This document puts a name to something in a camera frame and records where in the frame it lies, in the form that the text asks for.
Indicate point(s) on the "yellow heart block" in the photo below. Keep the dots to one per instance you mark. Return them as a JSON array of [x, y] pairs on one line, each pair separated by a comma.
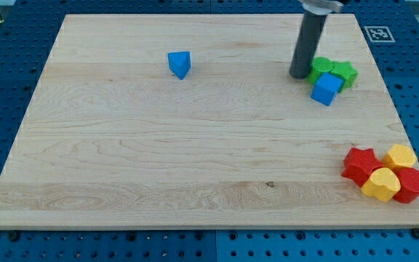
[[383, 184]]

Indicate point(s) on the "green star block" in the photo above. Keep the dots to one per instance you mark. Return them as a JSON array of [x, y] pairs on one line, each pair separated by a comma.
[[346, 72]]

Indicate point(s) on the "blue triangular block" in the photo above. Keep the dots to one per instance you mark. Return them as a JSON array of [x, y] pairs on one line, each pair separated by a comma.
[[179, 63]]

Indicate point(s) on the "red cylinder block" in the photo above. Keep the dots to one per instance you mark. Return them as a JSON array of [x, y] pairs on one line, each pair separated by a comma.
[[409, 182]]

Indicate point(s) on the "white fiducial marker tag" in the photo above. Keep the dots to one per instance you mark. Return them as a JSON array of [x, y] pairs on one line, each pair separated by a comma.
[[379, 34]]

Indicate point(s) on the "blue cube block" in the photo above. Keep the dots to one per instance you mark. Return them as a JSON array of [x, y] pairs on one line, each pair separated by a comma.
[[326, 88]]

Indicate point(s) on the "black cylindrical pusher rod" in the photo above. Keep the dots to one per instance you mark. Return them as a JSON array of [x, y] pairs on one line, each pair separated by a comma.
[[308, 39]]

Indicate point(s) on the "red star block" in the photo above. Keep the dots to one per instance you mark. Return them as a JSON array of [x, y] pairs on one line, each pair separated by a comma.
[[359, 165]]

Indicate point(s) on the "green cylinder block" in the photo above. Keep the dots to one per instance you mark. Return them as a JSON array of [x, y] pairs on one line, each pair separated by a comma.
[[319, 66]]

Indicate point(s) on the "yellow hexagon block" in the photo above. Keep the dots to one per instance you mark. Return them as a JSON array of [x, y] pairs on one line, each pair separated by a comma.
[[398, 157]]

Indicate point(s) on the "wooden board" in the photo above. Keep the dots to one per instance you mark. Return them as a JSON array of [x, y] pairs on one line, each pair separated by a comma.
[[113, 140]]

